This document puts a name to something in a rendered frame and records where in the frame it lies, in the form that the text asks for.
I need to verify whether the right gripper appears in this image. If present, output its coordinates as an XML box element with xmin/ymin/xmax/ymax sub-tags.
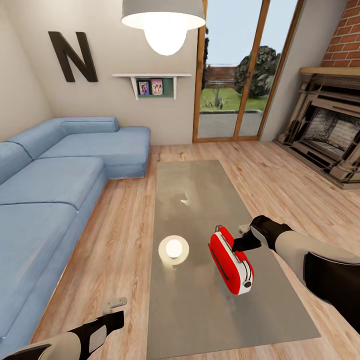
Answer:
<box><xmin>232</xmin><ymin>233</ymin><xmax>262</xmax><ymax>253</ymax></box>

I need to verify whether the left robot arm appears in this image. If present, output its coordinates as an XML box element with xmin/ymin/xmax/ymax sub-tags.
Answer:
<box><xmin>3</xmin><ymin>297</ymin><xmax>128</xmax><ymax>360</ymax></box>

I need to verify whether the radio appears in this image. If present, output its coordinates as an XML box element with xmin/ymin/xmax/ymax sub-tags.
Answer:
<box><xmin>208</xmin><ymin>225</ymin><xmax>254</xmax><ymax>296</ymax></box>

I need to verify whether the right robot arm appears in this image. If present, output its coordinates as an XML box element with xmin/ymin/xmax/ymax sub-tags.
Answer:
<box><xmin>232</xmin><ymin>215</ymin><xmax>360</xmax><ymax>334</ymax></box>

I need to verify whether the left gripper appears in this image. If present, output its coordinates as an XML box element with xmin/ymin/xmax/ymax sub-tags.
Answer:
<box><xmin>103</xmin><ymin>310</ymin><xmax>125</xmax><ymax>336</ymax></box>

